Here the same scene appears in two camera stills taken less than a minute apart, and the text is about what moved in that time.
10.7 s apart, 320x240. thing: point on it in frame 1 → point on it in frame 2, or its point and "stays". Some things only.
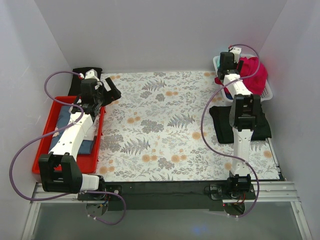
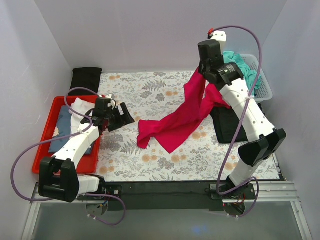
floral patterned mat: (161, 129) stays
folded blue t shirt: (63, 120) stays
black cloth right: (223, 130) stays
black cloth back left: (75, 88) stays
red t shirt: (253, 74) → (170, 132)
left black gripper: (104, 91) → (119, 118)
